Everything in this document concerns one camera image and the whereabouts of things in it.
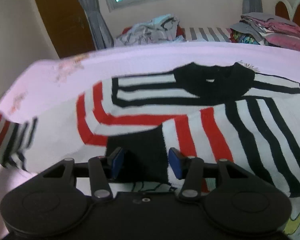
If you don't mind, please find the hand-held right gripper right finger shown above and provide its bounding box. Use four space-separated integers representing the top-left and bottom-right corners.
168 147 244 202

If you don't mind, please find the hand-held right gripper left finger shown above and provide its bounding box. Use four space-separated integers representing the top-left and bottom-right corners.
42 147 126 203

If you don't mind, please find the red black white striped sweater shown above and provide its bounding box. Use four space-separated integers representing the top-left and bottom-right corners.
0 62 300 198

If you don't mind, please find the pile of grey clothes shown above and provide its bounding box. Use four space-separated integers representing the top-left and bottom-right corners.
114 14 188 47

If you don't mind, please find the stack of folded clothes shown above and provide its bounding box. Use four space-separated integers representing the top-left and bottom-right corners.
230 12 300 53

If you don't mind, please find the pink floral bed sheet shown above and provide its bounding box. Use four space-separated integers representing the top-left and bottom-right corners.
0 41 300 240

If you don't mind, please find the grey white striped cloth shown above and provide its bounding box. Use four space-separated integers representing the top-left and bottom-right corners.
184 26 234 42

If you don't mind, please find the colourful printed cloth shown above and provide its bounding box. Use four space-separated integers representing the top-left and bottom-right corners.
232 29 262 46

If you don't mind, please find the brown wooden door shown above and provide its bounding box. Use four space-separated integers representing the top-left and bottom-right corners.
31 0 95 59

